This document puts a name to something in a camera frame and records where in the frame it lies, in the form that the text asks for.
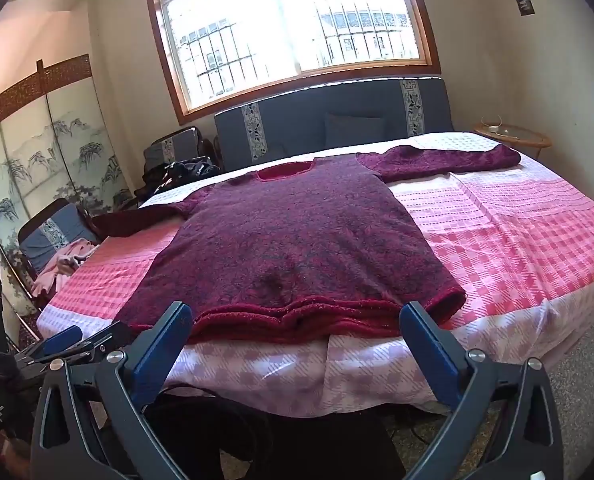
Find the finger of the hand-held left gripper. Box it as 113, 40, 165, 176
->
72, 321, 133, 362
14, 326, 84, 367

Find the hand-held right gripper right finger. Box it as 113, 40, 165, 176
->
398, 301, 565, 480

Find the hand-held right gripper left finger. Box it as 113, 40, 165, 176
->
31, 301, 194, 480

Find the maroon floral sweater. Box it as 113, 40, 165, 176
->
88, 144, 522, 345

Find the pale pink cloth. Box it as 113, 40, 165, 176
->
30, 240, 100, 302

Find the wooden armchair with grey cushion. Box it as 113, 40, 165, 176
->
142, 126, 223, 197
17, 199, 103, 311

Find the bed with pink checked sheet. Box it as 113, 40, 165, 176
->
36, 131, 594, 418

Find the painted folding screen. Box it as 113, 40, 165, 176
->
0, 54, 134, 341

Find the black clothing pile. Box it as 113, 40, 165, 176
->
149, 157, 223, 196

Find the small white object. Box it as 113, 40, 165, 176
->
479, 115, 510, 135

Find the round wooden side table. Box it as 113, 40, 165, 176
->
473, 124, 552, 162

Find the grey throw pillow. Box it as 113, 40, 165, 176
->
324, 112, 388, 149

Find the wooden framed window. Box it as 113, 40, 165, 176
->
142, 0, 443, 126

